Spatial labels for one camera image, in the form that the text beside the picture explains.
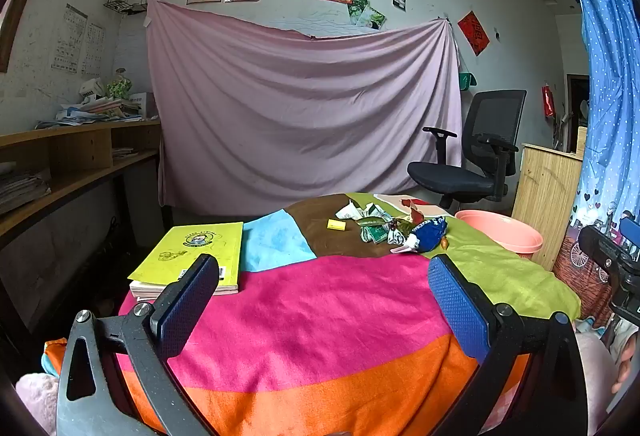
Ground person's right hand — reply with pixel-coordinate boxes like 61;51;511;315
611;331;640;397

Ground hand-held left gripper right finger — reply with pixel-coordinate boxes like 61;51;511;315
427;254;588;436

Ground wooden cabinet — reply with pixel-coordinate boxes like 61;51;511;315
511;143;586;271

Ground wooden shelf desk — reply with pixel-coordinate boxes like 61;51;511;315
0;118;163;237

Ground white book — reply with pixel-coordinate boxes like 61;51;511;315
129;278;239;303

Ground red paper decoration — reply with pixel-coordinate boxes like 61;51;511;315
457;10;489;56

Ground pile of papers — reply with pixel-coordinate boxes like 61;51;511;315
35;98;146;129

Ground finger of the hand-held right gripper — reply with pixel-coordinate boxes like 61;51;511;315
619;211;640;261

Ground small green plant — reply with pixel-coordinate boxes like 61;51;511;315
106;68;133;99

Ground black wire rack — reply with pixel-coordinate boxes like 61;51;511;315
103;0;151;15

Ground pink hanging sheet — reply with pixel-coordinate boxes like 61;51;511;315
146;0;463;217

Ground blue patterned curtain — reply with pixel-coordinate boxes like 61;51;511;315
552;0;640;332

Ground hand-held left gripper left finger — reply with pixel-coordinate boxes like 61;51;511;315
56;253;221;436

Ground yellow book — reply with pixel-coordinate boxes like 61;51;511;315
128;222;244;295

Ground stack of newspapers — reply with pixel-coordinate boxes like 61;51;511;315
0;168;52;215

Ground pink fleece cloth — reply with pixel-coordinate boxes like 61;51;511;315
575;331;617;436
15;372;60;434

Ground multicolour patchwork blanket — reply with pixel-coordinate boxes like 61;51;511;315
117;192;582;436

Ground white cardboard box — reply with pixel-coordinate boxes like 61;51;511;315
131;92;156;119

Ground blue wrapper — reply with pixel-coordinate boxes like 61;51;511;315
412;220;448;253

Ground crushed green white carton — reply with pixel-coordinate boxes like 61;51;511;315
361;223;396;245

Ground white wall chart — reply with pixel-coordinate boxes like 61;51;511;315
51;4;89;74
81;22;106;76

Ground pink plastic basin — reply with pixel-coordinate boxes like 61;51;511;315
455;210;544;259

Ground black office chair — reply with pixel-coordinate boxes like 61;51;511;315
407;90;528;211

